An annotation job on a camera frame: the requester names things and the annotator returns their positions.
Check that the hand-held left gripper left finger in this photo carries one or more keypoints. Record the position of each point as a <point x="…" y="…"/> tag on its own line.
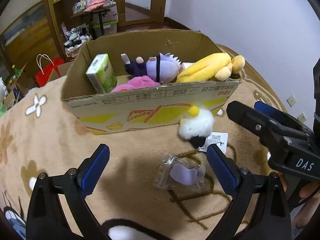
<point x="96" y="170"/>

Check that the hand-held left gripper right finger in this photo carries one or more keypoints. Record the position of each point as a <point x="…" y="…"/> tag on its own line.
<point x="221" y="170"/>

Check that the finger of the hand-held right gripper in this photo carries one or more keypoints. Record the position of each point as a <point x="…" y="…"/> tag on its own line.
<point x="252" y="120"/>
<point x="272" y="112"/>

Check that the white fluffy plush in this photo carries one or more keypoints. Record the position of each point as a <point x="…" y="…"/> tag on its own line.
<point x="197" y="125"/>

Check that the yellow plush toy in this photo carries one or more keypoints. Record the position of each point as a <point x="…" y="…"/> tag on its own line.
<point x="207" y="67"/>

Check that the green tissue pack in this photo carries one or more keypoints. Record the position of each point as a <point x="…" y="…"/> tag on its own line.
<point x="101" y="72"/>

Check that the purple-haired plush doll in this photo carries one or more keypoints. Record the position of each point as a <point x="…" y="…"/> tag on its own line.
<point x="162" y="66"/>

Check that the person's right hand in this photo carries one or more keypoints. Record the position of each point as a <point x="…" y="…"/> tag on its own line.
<point x="310" y="191"/>

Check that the clear plastic bag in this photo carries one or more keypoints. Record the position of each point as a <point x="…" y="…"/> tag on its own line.
<point x="182" y="173"/>

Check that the red paper shopping bag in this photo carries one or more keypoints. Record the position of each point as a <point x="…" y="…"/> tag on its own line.
<point x="48" y="72"/>

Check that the cardboard box with bottles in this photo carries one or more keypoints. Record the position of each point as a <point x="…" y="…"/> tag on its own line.
<point x="22" y="80"/>

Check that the white round plush head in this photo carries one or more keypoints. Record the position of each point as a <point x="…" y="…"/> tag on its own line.
<point x="2" y="87"/>

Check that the lace-trimmed basket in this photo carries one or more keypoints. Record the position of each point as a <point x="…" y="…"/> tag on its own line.
<point x="75" y="45"/>

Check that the green glass bottle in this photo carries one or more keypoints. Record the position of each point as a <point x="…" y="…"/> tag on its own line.
<point x="15" y="71"/>

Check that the green-lidded storage bin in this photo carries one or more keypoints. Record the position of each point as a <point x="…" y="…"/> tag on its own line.
<point x="108" y="27"/>

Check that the small dark side table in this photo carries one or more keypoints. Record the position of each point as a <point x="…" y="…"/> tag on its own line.
<point x="98" y="17"/>

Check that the wooden wardrobe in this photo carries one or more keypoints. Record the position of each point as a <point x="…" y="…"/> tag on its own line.
<point x="22" y="30"/>

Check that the wooden door with glass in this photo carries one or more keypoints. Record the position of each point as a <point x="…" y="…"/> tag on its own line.
<point x="142" y="2"/>

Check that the wooden corner shelf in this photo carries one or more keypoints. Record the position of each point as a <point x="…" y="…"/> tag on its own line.
<point x="57" y="10"/>

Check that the pink packets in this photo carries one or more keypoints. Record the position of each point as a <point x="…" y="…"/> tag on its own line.
<point x="97" y="3"/>

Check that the white wall socket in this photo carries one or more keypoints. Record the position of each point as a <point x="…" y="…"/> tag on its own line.
<point x="291" y="100"/>
<point x="302" y="117"/>

